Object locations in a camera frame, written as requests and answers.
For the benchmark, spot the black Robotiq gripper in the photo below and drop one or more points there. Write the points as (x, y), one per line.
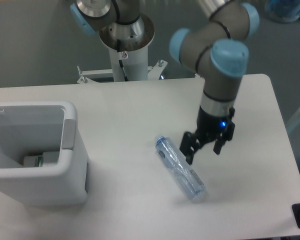
(209, 129)

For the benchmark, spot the clear blue plastic bottle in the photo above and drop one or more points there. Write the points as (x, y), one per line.
(184, 175)

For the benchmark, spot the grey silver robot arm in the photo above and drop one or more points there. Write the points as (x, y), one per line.
(216, 53)

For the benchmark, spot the white green trash in bin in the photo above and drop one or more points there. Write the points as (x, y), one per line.
(46, 159)

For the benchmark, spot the white open trash can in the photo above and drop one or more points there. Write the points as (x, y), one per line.
(31, 128)

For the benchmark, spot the blue plastic bag on floor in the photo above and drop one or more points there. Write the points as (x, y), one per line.
(282, 11)

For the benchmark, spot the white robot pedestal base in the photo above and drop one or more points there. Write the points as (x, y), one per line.
(128, 51)

